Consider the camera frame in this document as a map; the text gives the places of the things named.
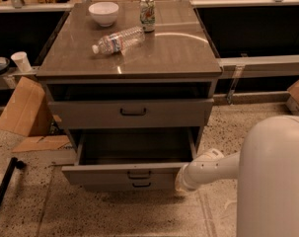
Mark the grey drawer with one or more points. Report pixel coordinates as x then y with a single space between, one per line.
130 159
131 113

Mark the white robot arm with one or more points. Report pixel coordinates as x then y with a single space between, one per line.
267 171

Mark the grey top drawer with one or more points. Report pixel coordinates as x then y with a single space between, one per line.
131 113

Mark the clear plastic water bottle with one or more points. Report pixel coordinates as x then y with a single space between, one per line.
119 41

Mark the flat cardboard sheet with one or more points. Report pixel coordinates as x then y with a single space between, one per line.
41 143

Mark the white ceramic bowl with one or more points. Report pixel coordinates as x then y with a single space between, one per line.
104 13

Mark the brown cardboard box left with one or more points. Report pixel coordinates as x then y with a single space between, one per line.
27 113

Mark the white paper cup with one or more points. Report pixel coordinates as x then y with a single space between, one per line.
21 60

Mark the black metal stand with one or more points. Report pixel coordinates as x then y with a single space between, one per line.
14 163

